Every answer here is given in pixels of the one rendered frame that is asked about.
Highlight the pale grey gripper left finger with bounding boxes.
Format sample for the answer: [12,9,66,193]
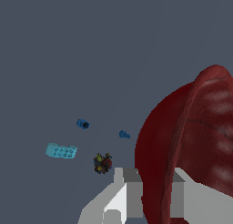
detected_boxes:
[77,167,145,224]

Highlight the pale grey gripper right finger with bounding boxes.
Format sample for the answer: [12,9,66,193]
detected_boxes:
[169,168,233,224]

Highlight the dark multicoloured lumpy toy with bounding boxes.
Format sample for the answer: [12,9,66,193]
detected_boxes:
[93,152,114,175]

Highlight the small blue block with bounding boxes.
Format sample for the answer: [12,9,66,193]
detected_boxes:
[118,129,131,139]

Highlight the large dark red bowl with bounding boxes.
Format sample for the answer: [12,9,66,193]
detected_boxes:
[134,64,233,224]

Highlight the light cyan toy brick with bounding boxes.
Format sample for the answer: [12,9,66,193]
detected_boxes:
[45,142,78,159]

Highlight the blue hollow nut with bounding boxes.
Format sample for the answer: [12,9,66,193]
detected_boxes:
[76,118,90,130]

